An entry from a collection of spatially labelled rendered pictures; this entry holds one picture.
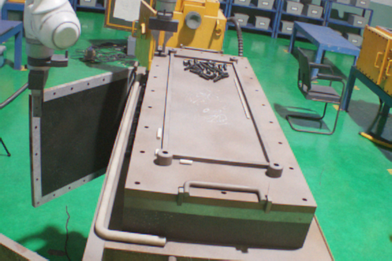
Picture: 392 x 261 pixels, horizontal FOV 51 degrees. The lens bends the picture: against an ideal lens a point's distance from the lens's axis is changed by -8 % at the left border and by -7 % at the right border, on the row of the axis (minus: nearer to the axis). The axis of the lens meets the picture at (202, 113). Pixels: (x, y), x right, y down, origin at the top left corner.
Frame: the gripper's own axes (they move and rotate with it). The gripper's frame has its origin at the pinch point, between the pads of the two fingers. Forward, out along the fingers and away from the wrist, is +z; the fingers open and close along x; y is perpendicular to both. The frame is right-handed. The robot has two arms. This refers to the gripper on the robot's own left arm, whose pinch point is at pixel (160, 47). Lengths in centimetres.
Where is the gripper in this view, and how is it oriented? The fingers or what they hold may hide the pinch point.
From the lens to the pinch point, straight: 199.9
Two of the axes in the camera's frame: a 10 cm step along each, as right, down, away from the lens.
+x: -9.9, -1.2, -1.0
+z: -1.5, 9.1, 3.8
